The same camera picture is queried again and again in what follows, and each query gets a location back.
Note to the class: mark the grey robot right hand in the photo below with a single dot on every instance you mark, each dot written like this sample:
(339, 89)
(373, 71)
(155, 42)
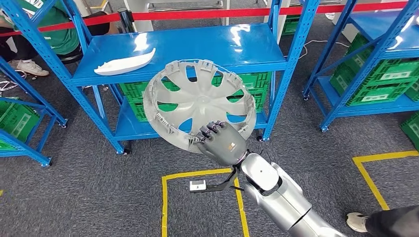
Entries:
(224, 145)

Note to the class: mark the grey plastic wheel hubcap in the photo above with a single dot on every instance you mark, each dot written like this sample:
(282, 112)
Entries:
(199, 104)

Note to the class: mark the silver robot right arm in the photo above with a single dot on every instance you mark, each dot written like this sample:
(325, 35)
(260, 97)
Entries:
(281, 199)

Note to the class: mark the blue metal shelf rack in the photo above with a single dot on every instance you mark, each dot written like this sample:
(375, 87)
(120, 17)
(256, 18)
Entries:
(26, 151)
(203, 42)
(373, 29)

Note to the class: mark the white curved plastic part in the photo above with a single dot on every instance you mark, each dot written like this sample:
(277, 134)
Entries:
(124, 65)

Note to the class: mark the white desk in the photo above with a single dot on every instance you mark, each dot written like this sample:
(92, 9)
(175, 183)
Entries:
(271, 19)
(140, 13)

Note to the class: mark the red barrier tape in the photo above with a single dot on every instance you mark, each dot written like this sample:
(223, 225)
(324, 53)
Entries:
(196, 13)

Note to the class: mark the black stool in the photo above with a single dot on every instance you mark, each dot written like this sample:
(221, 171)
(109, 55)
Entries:
(70, 58)

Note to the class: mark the standing person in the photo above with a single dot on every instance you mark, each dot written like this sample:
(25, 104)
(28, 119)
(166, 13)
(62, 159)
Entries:
(392, 222)

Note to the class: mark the seated person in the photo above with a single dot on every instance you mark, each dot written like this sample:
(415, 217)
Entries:
(62, 36)

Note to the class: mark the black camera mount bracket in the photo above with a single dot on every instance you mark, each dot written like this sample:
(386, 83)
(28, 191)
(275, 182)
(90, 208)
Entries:
(222, 185)

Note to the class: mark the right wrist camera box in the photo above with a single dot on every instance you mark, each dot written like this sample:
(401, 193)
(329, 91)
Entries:
(197, 185)

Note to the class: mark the black stanchion post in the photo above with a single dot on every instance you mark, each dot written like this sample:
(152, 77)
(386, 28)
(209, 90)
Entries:
(126, 19)

